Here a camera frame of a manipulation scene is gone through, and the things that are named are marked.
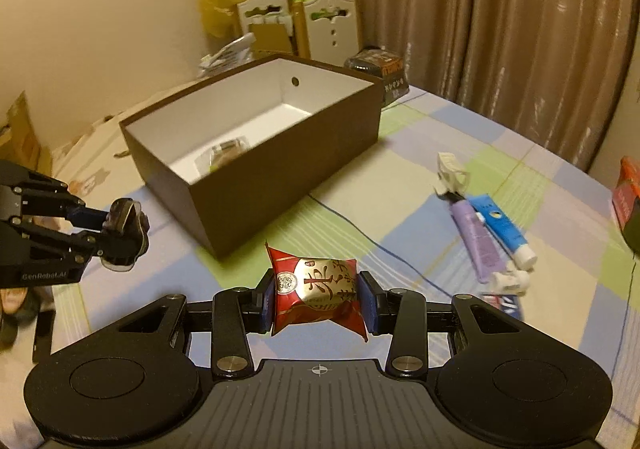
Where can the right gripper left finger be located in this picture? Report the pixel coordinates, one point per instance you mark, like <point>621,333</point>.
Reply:
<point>237,312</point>

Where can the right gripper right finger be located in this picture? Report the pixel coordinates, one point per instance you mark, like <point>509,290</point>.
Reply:
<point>400,313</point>

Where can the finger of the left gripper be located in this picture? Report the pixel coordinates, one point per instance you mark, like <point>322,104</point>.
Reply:
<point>61,246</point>
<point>88,218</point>

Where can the dark hair scrunchie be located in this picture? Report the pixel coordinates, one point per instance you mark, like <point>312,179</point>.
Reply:
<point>126,235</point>

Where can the red candy wrapper packet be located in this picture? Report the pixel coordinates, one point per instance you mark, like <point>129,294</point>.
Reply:
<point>315,289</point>

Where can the purple cream tube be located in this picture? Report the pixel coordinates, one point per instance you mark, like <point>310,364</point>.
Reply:
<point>477,240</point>

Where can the blue dental floss pick box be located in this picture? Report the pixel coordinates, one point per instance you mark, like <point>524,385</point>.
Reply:
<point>507,303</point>

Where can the small white cap bottle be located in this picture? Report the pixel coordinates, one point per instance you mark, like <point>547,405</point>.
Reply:
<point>514,282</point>

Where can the blue white tube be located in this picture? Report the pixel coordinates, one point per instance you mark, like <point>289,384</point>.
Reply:
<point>504,230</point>

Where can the cotton swab bag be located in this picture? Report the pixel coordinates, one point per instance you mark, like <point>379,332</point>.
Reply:
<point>221,154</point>

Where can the cream patterned cloth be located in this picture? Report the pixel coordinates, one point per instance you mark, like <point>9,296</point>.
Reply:
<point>98,168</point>

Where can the checkered pastel tablecloth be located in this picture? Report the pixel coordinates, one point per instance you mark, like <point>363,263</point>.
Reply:
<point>382,210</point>

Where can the brown cardboard box white inside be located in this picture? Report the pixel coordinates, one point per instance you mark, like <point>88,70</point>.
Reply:
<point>304,120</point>

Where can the silver foil snack bag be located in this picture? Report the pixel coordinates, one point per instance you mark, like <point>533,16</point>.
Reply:
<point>232,55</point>

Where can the red instant noodle bowl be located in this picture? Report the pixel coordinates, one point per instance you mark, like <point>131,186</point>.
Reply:
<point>626,202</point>

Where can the cardboard carton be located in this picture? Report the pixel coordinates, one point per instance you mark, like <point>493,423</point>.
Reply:
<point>270,39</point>

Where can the white carved chair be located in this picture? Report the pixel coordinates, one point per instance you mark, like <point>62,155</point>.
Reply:
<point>326,30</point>
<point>265,12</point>

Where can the brown curtain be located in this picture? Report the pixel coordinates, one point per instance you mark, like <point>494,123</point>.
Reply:
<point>551,70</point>

